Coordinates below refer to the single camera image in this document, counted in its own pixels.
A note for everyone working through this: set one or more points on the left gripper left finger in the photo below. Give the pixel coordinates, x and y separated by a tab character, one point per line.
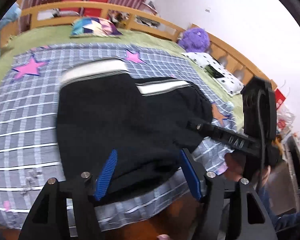
66	209

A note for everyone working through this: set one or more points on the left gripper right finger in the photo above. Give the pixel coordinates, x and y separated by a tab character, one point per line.
247	218

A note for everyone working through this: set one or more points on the black pants with white stripe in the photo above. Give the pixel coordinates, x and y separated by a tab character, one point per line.
102	110

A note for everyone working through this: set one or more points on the person's right hand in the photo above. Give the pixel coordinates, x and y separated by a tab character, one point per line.
235	167

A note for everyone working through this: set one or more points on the white black-spotted pillow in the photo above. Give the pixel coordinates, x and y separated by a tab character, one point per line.
230	84

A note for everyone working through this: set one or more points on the grey plaid star blanket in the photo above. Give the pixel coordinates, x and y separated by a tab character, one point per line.
28	106

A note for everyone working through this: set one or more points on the purple plush toy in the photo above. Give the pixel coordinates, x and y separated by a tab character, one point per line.
194	40

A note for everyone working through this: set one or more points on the green bed cover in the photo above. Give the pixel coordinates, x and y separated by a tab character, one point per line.
46	36

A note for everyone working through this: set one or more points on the colourful patchwork cushion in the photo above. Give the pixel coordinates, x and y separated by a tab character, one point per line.
94	26

